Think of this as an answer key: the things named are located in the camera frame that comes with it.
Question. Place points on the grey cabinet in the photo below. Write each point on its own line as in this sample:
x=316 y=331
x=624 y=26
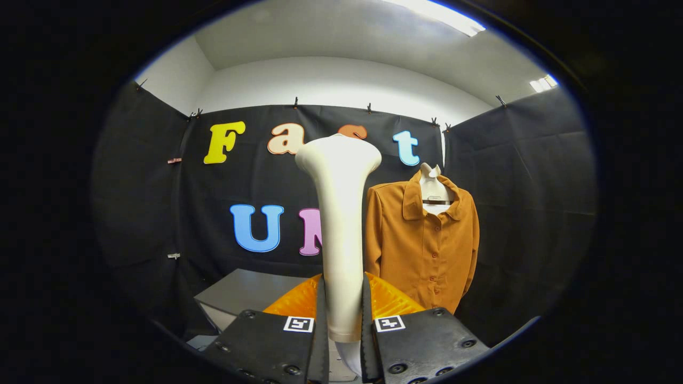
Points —
x=251 y=290

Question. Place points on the black backdrop cloth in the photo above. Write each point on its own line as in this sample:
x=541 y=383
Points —
x=256 y=186

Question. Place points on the small ceiling light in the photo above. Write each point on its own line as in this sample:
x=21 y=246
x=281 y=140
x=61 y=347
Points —
x=543 y=83

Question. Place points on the white mannequin torso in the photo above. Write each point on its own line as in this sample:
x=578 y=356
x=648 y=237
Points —
x=433 y=186

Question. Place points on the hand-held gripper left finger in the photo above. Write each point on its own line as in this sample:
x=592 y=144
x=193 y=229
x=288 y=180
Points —
x=267 y=346

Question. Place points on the row of black clips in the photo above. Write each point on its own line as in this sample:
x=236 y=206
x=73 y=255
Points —
x=295 y=101

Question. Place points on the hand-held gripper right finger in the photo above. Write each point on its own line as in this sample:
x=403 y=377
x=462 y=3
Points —
x=427 y=346

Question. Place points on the long ceiling light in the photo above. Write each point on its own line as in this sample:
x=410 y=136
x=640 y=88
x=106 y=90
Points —
x=437 y=13

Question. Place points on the white garment steamer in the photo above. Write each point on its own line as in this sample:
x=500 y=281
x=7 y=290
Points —
x=341 y=229

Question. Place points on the orange button shirt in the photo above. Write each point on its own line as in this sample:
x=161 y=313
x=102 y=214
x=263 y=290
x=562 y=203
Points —
x=421 y=250

